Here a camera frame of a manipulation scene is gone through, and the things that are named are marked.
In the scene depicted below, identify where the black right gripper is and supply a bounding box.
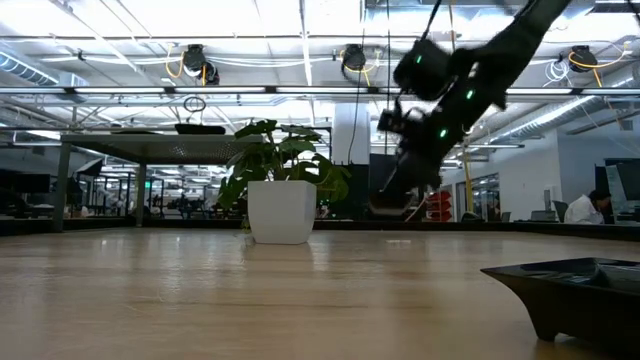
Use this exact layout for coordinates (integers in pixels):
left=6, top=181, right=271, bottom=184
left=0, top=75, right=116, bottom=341
left=379, top=124, right=454, bottom=202

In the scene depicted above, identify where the small dark round bowl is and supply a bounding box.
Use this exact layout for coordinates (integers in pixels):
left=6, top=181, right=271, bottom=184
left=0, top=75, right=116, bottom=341
left=368, top=191, right=417, bottom=218

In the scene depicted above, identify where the green plant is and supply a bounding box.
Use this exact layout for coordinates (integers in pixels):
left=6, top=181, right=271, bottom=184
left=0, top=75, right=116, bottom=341
left=218, top=118, right=354, bottom=246

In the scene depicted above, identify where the black flared footed plate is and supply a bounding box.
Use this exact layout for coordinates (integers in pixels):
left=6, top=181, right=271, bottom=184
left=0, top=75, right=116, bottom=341
left=480, top=257, right=640, bottom=354

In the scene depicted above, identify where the black display screen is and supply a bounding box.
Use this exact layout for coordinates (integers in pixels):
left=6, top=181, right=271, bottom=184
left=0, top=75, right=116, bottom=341
left=368, top=153, right=427, bottom=192

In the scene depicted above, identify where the red storage bins stack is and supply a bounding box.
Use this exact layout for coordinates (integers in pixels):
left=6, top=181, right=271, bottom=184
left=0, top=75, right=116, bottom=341
left=426, top=189, right=454, bottom=223

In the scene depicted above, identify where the grey office chair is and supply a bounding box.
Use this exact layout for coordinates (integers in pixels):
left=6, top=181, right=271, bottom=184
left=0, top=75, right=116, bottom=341
left=552, top=199, right=571, bottom=224

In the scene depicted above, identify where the person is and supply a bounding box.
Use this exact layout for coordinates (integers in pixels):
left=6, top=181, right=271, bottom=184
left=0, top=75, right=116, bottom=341
left=564, top=188, right=612, bottom=225

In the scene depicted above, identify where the long ceiling light bar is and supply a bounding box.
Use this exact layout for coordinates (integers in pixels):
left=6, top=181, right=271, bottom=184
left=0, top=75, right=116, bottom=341
left=0, top=85, right=640, bottom=97

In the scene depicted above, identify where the dark computer monitor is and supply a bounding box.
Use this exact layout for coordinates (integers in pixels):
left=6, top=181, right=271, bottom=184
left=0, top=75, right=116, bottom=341
left=594, top=158, right=640, bottom=224

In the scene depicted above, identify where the dark desk monitor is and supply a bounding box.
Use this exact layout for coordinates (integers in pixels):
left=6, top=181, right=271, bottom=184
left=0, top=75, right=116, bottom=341
left=12, top=173, right=51, bottom=195

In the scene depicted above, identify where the black ceiling cable reel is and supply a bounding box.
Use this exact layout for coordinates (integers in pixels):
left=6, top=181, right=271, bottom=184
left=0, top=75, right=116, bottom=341
left=342, top=43, right=368, bottom=72
left=568, top=44, right=594, bottom=74
left=180, top=43, right=209, bottom=72
left=201, top=60, right=221, bottom=86

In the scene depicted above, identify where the black hanging cable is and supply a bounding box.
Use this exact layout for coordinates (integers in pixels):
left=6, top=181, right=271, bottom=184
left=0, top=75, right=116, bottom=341
left=384, top=0, right=392, bottom=109

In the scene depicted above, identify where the silver ceiling air duct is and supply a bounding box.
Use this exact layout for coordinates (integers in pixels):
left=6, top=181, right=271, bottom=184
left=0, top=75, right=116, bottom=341
left=492, top=69, right=640, bottom=144

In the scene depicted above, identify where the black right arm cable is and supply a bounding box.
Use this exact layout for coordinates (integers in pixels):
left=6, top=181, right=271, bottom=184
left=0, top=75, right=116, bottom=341
left=422, top=0, right=444, bottom=44

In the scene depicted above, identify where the black table edge frame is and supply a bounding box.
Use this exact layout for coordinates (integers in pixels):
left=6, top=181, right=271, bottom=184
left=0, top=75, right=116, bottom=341
left=0, top=215, right=640, bottom=243

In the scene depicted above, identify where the ribbed ceiling air duct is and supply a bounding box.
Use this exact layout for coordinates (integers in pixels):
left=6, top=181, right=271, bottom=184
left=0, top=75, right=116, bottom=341
left=0, top=47, right=89, bottom=87

